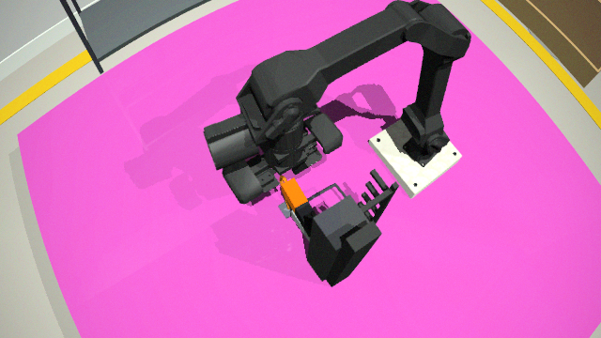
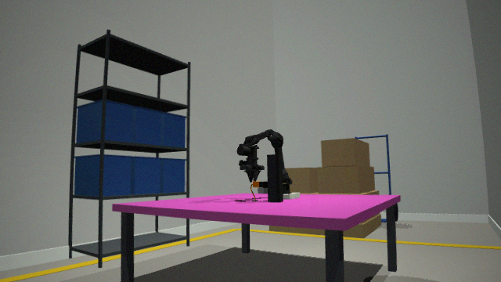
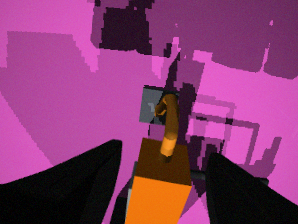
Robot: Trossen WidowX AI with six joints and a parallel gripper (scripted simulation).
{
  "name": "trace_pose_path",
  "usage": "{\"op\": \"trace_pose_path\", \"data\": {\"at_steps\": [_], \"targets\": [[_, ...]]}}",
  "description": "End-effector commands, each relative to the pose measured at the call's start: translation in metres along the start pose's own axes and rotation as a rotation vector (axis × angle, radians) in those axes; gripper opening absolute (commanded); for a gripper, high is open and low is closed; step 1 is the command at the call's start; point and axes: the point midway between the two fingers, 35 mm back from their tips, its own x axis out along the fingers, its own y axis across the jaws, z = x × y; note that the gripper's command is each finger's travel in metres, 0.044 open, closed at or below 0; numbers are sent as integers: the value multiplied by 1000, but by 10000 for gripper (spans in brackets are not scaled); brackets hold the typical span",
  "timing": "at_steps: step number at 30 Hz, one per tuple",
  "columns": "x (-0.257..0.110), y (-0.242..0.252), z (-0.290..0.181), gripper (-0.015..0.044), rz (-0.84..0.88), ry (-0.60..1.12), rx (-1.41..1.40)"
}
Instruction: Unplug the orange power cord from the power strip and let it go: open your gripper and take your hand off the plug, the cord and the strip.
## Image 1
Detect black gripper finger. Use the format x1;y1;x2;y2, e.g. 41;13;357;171
292;150;322;175
246;154;280;193

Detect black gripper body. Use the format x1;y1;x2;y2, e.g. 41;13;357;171
223;112;344;205

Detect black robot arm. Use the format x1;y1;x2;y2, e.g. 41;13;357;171
203;0;471;171

